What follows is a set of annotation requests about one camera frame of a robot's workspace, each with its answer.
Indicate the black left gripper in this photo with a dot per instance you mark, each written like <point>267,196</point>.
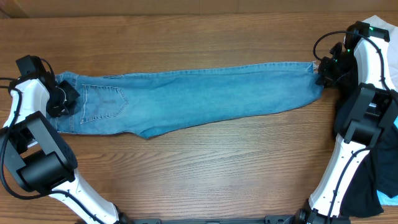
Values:
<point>72,94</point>

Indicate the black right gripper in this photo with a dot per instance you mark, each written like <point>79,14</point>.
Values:
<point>326,76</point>

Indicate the light blue denim jeans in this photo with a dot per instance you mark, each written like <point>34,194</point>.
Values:
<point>151,104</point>

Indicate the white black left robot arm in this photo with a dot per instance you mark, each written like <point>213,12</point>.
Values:
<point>36,155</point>

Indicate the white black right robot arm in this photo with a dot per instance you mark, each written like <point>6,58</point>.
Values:
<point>368,44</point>

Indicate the white beige garment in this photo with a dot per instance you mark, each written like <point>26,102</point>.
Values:
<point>392,48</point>

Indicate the brown cardboard back panel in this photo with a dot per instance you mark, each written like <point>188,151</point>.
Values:
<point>87,8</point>

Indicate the black garment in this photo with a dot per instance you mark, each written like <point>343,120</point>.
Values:
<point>364,114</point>

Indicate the light blue cloth piece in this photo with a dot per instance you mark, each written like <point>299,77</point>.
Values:
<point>387,162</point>

